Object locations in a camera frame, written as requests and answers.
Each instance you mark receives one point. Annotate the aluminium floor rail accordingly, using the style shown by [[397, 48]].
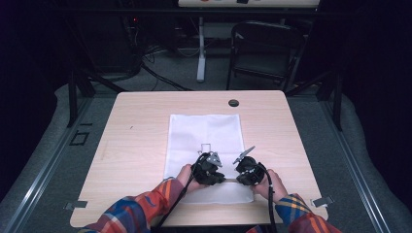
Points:
[[42, 174], [353, 165]]

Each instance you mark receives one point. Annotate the black metal stand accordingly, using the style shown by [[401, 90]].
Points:
[[338, 103], [73, 97]]

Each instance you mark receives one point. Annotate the dark computer cabinet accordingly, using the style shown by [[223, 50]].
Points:
[[107, 42]]

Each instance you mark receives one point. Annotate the black folding chair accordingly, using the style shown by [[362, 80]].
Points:
[[265, 48]]

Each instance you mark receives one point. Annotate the person's plaid shirt front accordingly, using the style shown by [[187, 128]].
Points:
[[256, 229]]

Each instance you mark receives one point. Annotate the white desk leg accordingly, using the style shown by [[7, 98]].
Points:
[[201, 58]]

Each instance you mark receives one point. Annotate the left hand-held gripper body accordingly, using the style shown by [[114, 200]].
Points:
[[204, 168]]

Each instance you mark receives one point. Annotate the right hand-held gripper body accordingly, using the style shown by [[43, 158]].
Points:
[[254, 171]]

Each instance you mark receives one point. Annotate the person's left hand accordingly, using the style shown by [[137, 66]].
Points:
[[184, 176]]

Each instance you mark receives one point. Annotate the black tape square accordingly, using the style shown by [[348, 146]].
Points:
[[72, 141]]

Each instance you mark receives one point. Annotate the black tape strip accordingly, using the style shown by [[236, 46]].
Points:
[[86, 124]]

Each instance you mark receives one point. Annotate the grey tape piece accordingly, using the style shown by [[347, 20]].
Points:
[[322, 201], [76, 205]]

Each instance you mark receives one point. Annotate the white towel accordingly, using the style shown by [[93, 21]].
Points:
[[204, 132]]

